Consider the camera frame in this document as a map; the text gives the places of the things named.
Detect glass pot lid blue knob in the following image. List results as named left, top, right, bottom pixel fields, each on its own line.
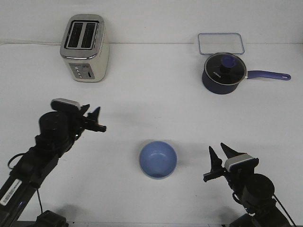
left=204, top=52, right=247, bottom=86

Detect cream and chrome toaster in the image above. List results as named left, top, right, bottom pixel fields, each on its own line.
left=60, top=14, right=110, bottom=83

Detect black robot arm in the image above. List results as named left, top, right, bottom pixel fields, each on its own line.
left=203, top=143, right=296, bottom=227
left=0, top=98, right=107, bottom=227

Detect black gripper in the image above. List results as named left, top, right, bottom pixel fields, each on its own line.
left=203, top=142, right=242, bottom=189
left=71, top=104, right=107, bottom=140

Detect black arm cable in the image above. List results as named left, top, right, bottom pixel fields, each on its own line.
left=7, top=152, right=44, bottom=215
left=232, top=191, right=297, bottom=227

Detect white toaster power cord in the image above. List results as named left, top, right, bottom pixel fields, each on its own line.
left=0, top=40, right=63, bottom=47

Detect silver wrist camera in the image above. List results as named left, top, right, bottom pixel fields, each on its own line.
left=51, top=98, right=80, bottom=112
left=224, top=153, right=257, bottom=172

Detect dark blue saucepan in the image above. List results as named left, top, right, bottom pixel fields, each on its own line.
left=202, top=70, right=291, bottom=95

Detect blue bowl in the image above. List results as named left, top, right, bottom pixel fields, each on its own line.
left=138, top=141, right=178, bottom=179

